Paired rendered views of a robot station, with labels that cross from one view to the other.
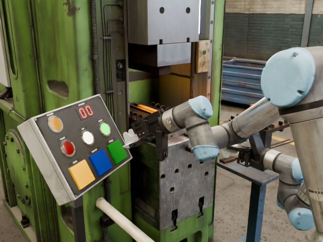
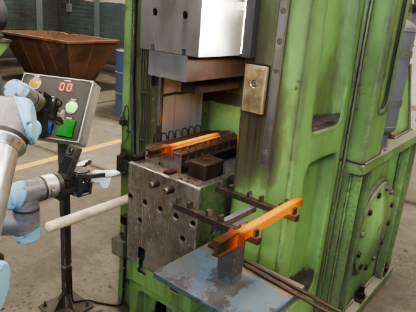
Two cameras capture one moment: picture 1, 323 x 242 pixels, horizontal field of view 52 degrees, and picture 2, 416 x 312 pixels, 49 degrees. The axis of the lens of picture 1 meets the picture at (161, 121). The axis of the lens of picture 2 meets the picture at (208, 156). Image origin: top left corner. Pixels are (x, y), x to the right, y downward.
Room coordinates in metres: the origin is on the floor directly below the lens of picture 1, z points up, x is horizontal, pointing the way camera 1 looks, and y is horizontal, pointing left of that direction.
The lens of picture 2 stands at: (1.27, -1.79, 1.54)
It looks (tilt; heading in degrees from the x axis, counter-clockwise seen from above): 18 degrees down; 76
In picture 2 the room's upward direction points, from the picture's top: 5 degrees clockwise
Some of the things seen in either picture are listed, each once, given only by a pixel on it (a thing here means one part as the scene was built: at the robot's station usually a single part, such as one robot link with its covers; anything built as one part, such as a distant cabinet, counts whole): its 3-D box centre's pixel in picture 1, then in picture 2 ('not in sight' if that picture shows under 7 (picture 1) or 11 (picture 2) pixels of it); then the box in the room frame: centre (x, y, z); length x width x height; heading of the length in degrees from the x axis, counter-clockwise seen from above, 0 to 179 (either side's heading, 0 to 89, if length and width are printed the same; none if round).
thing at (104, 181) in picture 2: not in sight; (105, 179); (1.29, -0.35, 0.97); 0.09 x 0.03 x 0.06; 3
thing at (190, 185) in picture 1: (155, 161); (203, 206); (1.71, 0.04, 0.69); 0.56 x 0.38 x 0.45; 39
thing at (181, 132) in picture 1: (147, 119); (196, 147); (1.67, 0.07, 0.96); 0.42 x 0.20 x 0.09; 39
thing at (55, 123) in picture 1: (55, 124); (34, 83); (0.99, 0.33, 1.16); 0.05 x 0.03 x 0.04; 129
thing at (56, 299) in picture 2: not in sight; (65, 299); (1.10, 0.33, 0.05); 0.22 x 0.22 x 0.09; 39
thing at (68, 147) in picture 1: (68, 148); not in sight; (0.97, 0.30, 1.09); 0.05 x 0.03 x 0.04; 129
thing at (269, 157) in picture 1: (273, 160); (49, 186); (1.12, -0.41, 0.98); 0.08 x 0.05 x 0.08; 129
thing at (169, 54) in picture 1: (147, 50); (202, 63); (1.67, 0.07, 1.32); 0.42 x 0.20 x 0.10; 39
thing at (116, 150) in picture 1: (116, 151); (66, 128); (1.13, 0.17, 1.01); 0.07 x 0.05 x 0.07; 154
